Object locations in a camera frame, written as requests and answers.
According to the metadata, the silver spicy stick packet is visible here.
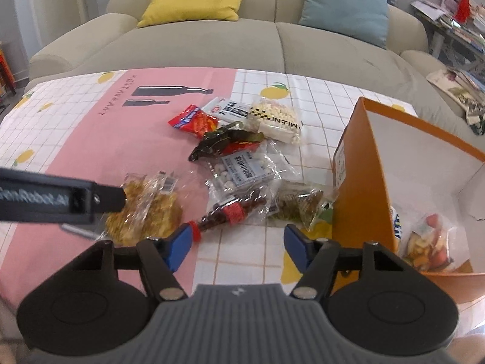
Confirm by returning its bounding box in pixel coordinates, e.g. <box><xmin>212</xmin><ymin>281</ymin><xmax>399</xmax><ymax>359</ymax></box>
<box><xmin>201</xmin><ymin>97</ymin><xmax>251</xmax><ymax>123</ymax></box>

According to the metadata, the red snack packet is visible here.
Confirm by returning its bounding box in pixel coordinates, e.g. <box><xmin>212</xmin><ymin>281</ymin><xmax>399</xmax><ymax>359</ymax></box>
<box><xmin>168</xmin><ymin>104</ymin><xmax>219</xmax><ymax>139</ymax></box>

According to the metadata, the cluttered bookshelf table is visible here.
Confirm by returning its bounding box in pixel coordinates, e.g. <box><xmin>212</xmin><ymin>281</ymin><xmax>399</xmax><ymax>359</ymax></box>
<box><xmin>411</xmin><ymin>0</ymin><xmax>484</xmax><ymax>78</ymax></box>

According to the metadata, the red dates clear packet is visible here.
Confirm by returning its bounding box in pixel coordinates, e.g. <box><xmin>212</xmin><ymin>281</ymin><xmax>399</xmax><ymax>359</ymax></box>
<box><xmin>188</xmin><ymin>188</ymin><xmax>268</xmax><ymax>242</ymax></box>

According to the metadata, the dried fruit packet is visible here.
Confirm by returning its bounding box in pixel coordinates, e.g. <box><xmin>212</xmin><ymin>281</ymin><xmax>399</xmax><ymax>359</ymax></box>
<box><xmin>402</xmin><ymin>213</ymin><xmax>457</xmax><ymax>273</ymax></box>

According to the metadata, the pink white lemon tablecloth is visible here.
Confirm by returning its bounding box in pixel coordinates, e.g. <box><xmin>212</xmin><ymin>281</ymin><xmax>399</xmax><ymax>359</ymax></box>
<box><xmin>0</xmin><ymin>66</ymin><xmax>485</xmax><ymax>346</ymax></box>

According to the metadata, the white pellets labelled packet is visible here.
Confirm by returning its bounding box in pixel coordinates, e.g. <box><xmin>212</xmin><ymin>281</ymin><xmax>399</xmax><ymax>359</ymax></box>
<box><xmin>206</xmin><ymin>143</ymin><xmax>288</xmax><ymax>196</ymax></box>

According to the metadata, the orange cardboard box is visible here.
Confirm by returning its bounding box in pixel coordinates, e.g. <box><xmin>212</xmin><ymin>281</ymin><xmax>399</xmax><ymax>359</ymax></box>
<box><xmin>332</xmin><ymin>98</ymin><xmax>484</xmax><ymax>304</ymax></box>

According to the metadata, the white candy Milini bag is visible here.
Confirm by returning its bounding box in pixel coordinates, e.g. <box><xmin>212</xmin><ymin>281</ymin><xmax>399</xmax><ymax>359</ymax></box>
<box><xmin>246</xmin><ymin>97</ymin><xmax>302</xmax><ymax>145</ymax></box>

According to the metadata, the waffle snack clear packet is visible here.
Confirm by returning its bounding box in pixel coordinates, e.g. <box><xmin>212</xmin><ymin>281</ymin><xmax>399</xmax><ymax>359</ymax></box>
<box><xmin>104</xmin><ymin>173</ymin><xmax>182</xmax><ymax>247</ymax></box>

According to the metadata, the beige fabric sofa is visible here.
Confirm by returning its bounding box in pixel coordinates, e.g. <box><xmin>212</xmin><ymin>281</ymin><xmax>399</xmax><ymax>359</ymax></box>
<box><xmin>30</xmin><ymin>0</ymin><xmax>484</xmax><ymax>149</ymax></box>

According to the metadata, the dark green seaweed packet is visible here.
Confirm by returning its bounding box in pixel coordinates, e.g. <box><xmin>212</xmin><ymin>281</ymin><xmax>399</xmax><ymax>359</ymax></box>
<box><xmin>188</xmin><ymin>122</ymin><xmax>266</xmax><ymax>162</ymax></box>

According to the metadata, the teal blue cushion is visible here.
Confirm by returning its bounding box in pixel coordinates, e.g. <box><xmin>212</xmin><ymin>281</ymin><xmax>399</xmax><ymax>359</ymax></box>
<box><xmin>299</xmin><ymin>0</ymin><xmax>389</xmax><ymax>49</ymax></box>

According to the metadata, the green leaf snack packet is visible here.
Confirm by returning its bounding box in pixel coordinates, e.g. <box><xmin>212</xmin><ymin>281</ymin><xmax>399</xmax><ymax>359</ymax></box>
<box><xmin>268</xmin><ymin>180</ymin><xmax>338</xmax><ymax>232</ymax></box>

